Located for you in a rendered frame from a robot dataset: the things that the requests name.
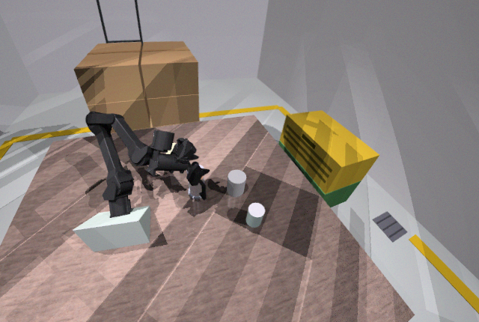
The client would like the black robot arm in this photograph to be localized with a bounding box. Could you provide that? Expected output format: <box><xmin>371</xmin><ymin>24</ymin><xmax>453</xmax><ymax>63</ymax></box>
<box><xmin>85</xmin><ymin>111</ymin><xmax>196</xmax><ymax>218</ymax></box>

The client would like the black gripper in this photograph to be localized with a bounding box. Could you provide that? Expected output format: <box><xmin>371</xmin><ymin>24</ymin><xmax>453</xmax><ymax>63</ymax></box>
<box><xmin>169</xmin><ymin>152</ymin><xmax>210</xmax><ymax>186</ymax></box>

